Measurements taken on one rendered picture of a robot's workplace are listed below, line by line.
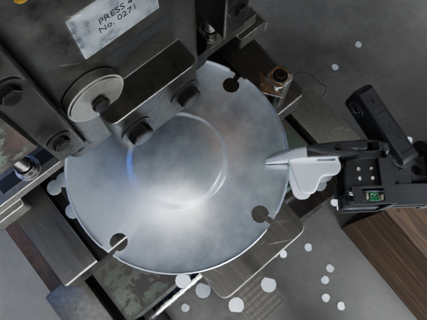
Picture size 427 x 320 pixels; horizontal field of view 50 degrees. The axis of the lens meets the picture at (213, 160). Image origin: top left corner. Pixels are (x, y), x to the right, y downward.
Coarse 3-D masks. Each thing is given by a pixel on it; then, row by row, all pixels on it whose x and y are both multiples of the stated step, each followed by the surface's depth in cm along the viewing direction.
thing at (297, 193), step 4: (292, 176) 60; (328, 176) 61; (332, 176) 61; (288, 180) 60; (292, 180) 60; (320, 180) 60; (324, 180) 60; (328, 180) 61; (292, 184) 60; (296, 184) 60; (292, 188) 60; (296, 188) 60; (296, 192) 60; (300, 192) 60; (296, 196) 60; (300, 196) 60; (304, 196) 60; (308, 196) 60
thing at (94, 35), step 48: (0, 0) 25; (48, 0) 27; (96, 0) 30; (144, 0) 34; (192, 0) 38; (48, 48) 31; (96, 48) 34; (144, 48) 39; (192, 48) 46; (48, 96) 36; (96, 96) 38; (144, 96) 41; (192, 96) 44
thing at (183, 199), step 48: (240, 96) 62; (144, 144) 59; (192, 144) 59; (240, 144) 60; (96, 192) 58; (144, 192) 57; (192, 192) 57; (240, 192) 58; (96, 240) 56; (144, 240) 56; (192, 240) 56; (240, 240) 57
